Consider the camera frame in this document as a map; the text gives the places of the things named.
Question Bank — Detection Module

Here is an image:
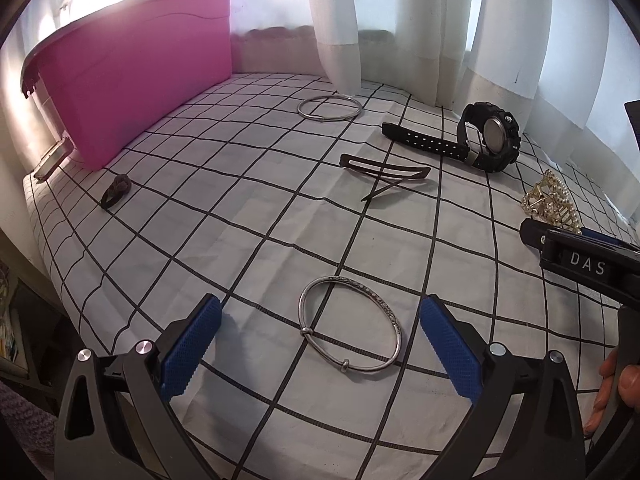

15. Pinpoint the pink plastic basin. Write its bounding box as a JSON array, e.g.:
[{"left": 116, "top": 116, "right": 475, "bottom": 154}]
[{"left": 20, "top": 0, "right": 242, "bottom": 171}]

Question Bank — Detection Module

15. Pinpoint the pearl hair claw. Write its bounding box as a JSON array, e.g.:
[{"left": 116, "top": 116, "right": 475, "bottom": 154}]
[{"left": 521, "top": 169, "right": 583, "bottom": 235}]

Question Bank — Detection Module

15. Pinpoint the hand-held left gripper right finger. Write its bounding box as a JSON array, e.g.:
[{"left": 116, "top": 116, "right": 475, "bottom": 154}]
[{"left": 420, "top": 294, "right": 586, "bottom": 480}]

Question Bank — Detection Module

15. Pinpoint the white curtain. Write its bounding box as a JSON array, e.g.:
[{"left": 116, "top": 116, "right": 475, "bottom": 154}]
[{"left": 0, "top": 0, "right": 640, "bottom": 181}]

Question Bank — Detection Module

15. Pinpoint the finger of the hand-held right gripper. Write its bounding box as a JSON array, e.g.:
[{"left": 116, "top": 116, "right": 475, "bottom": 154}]
[
  {"left": 539, "top": 229, "right": 640, "bottom": 308},
  {"left": 519, "top": 217, "right": 640, "bottom": 252}
]

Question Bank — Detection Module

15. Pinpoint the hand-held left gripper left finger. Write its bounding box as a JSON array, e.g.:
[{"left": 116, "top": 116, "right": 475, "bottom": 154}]
[{"left": 52, "top": 294, "right": 223, "bottom": 480}]

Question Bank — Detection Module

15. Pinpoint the thin black hair clip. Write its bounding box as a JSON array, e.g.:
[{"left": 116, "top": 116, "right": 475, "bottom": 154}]
[{"left": 361, "top": 177, "right": 401, "bottom": 203}]

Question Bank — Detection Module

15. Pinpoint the large silver bangle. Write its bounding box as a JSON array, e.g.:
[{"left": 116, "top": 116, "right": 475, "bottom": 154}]
[{"left": 297, "top": 95, "right": 363, "bottom": 122}]

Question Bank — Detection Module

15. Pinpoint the grey knitted cloth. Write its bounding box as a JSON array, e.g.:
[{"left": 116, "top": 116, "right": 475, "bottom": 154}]
[{"left": 0, "top": 382, "right": 63, "bottom": 480}]

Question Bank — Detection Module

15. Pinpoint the silver rectangular case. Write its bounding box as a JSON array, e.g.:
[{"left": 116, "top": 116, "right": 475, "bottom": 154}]
[{"left": 33, "top": 139, "right": 72, "bottom": 182}]

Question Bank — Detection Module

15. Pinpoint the person's right hand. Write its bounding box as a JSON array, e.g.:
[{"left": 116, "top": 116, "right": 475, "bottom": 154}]
[{"left": 582, "top": 347, "right": 639, "bottom": 433}]

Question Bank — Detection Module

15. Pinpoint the beaded silver bracelet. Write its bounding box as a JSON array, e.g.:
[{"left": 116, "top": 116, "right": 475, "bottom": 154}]
[{"left": 298, "top": 275, "right": 402, "bottom": 374}]

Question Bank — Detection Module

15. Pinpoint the black hair tie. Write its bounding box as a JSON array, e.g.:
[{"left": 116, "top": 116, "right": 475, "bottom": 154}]
[{"left": 99, "top": 174, "right": 132, "bottom": 211}]

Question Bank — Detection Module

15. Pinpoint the stack of colourful books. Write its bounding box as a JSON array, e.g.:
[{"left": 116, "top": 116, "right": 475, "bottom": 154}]
[{"left": 0, "top": 260, "right": 56, "bottom": 411}]

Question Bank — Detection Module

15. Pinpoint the black checked white tablecloth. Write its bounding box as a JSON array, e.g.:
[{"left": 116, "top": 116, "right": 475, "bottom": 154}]
[{"left": 20, "top": 72, "right": 640, "bottom": 480}]

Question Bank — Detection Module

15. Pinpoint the black wrist watch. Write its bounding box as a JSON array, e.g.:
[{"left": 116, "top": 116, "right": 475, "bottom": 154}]
[{"left": 381, "top": 102, "right": 522, "bottom": 174}]

